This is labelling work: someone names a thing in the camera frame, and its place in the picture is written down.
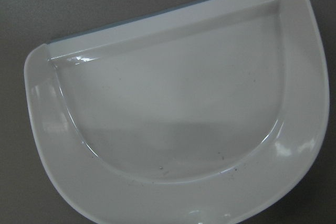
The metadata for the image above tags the beige plastic dustpan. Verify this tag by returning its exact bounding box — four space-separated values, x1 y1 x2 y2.
24 0 330 223

